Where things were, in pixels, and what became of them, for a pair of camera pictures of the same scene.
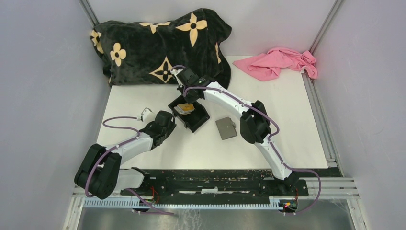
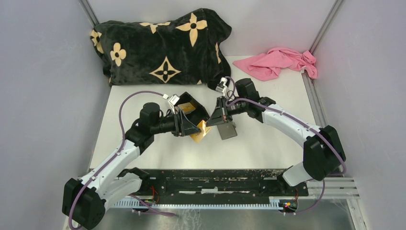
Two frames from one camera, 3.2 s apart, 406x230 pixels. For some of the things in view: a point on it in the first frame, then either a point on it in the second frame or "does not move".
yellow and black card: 184,109 does not move
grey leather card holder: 226,128 does not move
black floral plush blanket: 136,52 does not move
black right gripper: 191,100 -> 220,114
